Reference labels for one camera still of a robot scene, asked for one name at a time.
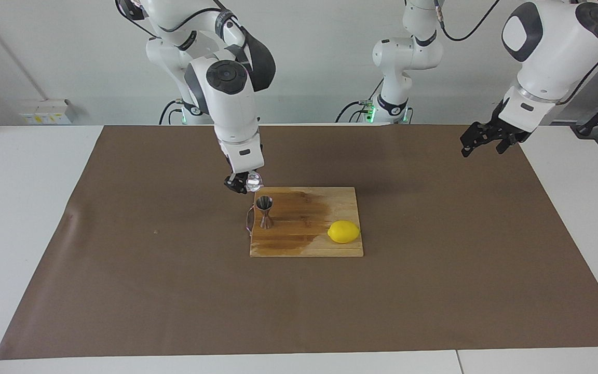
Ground steel double jigger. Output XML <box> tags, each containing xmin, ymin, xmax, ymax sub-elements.
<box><xmin>255</xmin><ymin>195</ymin><xmax>275</xmax><ymax>230</ymax></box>

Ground black base power cable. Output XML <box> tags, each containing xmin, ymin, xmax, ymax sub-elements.
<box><xmin>159</xmin><ymin>100</ymin><xmax>183</xmax><ymax>125</ymax></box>
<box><xmin>335</xmin><ymin>78</ymin><xmax>385</xmax><ymax>124</ymax></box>

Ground yellow lemon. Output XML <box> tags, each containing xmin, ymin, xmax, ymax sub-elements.
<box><xmin>328</xmin><ymin>220</ymin><xmax>361</xmax><ymax>244</ymax></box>

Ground brown paper table mat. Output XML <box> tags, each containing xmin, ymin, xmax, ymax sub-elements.
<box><xmin>0</xmin><ymin>124</ymin><xmax>598</xmax><ymax>360</ymax></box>

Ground wooden cutting board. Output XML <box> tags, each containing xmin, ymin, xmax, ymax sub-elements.
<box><xmin>246</xmin><ymin>187</ymin><xmax>364</xmax><ymax>258</ymax></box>

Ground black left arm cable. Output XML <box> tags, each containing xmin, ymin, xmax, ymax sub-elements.
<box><xmin>434</xmin><ymin>0</ymin><xmax>598</xmax><ymax>104</ymax></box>

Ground white wall socket box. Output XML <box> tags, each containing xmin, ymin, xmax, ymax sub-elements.
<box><xmin>19</xmin><ymin>99</ymin><xmax>75</xmax><ymax>125</ymax></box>

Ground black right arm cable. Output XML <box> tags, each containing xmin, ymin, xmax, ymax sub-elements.
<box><xmin>115</xmin><ymin>0</ymin><xmax>227</xmax><ymax>39</ymax></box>

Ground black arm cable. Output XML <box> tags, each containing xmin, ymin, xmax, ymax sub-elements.
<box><xmin>434</xmin><ymin>0</ymin><xmax>598</xmax><ymax>104</ymax></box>
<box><xmin>115</xmin><ymin>0</ymin><xmax>227</xmax><ymax>39</ymax></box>

